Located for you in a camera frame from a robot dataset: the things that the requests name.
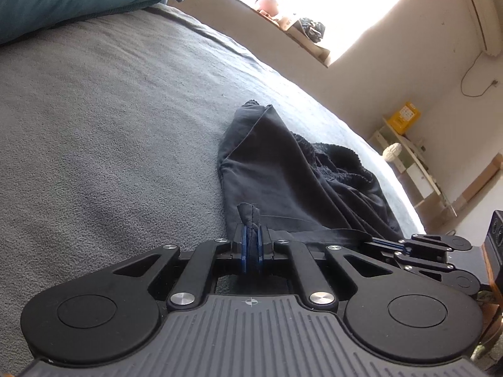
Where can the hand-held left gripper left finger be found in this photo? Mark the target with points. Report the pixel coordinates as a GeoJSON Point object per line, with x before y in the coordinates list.
{"type": "Point", "coordinates": [245, 249]}

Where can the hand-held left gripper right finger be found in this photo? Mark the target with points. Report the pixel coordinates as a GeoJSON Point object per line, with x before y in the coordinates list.
{"type": "Point", "coordinates": [260, 249]}

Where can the yellow box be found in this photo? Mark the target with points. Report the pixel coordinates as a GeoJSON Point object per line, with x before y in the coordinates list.
{"type": "Point", "coordinates": [404, 118]}

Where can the white round knitted object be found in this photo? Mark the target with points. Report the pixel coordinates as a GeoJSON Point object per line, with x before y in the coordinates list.
{"type": "Point", "coordinates": [393, 153]}

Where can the white air conditioner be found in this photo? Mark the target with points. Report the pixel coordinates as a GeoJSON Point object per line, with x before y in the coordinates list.
{"type": "Point", "coordinates": [485, 19]}

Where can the white wooden shelf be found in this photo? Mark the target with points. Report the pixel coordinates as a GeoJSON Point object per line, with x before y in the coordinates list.
{"type": "Point", "coordinates": [422, 180]}

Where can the small cardboard box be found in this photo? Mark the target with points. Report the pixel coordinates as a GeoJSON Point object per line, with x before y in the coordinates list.
{"type": "Point", "coordinates": [291, 22]}

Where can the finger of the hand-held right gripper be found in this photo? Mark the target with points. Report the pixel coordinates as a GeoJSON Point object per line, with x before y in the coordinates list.
{"type": "Point", "coordinates": [428, 265]}
{"type": "Point", "coordinates": [432, 241]}

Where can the long flat cardboard box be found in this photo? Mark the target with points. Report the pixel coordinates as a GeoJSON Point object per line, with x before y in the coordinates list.
{"type": "Point", "coordinates": [481, 178]}

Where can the black plastic bag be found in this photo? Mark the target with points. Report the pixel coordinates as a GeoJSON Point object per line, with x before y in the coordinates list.
{"type": "Point", "coordinates": [313, 29]}

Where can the pink clay pot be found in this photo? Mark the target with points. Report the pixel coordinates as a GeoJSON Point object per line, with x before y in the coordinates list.
{"type": "Point", "coordinates": [269, 6]}

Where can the black pants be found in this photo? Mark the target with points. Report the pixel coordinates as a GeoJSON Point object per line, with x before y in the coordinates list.
{"type": "Point", "coordinates": [298, 180]}

